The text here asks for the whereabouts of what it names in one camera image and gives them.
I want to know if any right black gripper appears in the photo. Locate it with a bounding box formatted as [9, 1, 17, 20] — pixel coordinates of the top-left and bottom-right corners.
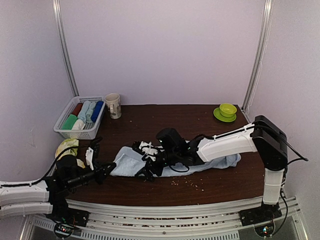
[135, 149, 180, 182]

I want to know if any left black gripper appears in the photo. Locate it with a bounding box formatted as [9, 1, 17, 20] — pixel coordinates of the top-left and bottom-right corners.
[66, 160, 116, 190]

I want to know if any light blue towel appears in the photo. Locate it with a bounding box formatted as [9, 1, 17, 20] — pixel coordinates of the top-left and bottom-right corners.
[77, 100, 91, 123]
[110, 146, 241, 177]

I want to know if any yellow green patterned towel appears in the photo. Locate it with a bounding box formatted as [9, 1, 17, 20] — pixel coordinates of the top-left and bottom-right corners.
[55, 138, 86, 169]

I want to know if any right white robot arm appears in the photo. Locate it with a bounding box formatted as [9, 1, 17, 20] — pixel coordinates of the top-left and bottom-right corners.
[132, 115, 288, 221]

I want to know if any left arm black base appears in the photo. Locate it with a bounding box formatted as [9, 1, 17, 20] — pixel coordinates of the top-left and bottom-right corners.
[45, 207, 90, 227]

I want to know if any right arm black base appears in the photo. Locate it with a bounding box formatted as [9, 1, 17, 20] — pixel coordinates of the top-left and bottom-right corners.
[239, 206, 282, 226]

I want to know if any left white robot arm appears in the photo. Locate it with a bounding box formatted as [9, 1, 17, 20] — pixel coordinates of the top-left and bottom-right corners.
[0, 155, 117, 222]

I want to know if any rolled white towel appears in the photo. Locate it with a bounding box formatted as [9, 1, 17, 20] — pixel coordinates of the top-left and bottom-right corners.
[71, 119, 86, 131]

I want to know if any white plastic basket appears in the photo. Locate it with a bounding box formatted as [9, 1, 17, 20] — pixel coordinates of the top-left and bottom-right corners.
[53, 96, 106, 140]

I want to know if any rolled green towel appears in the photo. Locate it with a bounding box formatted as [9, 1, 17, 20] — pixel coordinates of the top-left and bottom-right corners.
[61, 114, 78, 130]

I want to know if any rolled dark blue towel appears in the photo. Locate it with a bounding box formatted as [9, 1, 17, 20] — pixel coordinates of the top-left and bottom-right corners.
[90, 101, 104, 123]

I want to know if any rolled pale teal towel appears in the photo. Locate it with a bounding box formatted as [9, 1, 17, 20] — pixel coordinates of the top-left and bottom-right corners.
[85, 102, 97, 123]

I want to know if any rolled brown towel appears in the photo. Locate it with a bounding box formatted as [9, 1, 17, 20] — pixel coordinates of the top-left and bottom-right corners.
[71, 102, 83, 117]

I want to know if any beige ceramic mug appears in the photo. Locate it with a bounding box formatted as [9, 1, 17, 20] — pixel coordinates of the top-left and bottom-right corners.
[104, 93, 122, 120]

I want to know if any rolled light blue towel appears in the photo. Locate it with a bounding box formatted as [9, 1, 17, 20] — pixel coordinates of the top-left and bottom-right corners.
[77, 100, 91, 123]

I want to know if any green saucer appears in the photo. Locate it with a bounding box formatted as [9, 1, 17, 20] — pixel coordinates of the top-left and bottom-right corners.
[212, 106, 237, 123]

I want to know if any green cup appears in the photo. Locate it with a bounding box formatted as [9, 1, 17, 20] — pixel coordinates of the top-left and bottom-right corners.
[219, 103, 237, 118]

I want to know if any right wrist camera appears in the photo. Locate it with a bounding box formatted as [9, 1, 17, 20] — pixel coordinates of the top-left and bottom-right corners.
[156, 127, 188, 153]

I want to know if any aluminium front rail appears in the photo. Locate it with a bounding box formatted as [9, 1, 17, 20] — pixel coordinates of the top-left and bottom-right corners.
[18, 197, 312, 240]

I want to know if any left aluminium frame post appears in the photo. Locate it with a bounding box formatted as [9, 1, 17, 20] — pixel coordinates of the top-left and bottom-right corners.
[52, 0, 79, 97]

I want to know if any aluminium frame post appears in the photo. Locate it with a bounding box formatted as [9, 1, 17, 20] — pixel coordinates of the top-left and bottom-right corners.
[52, 0, 79, 97]
[242, 0, 274, 113]

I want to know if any right aluminium frame post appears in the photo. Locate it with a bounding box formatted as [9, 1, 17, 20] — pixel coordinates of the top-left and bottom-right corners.
[242, 0, 274, 113]

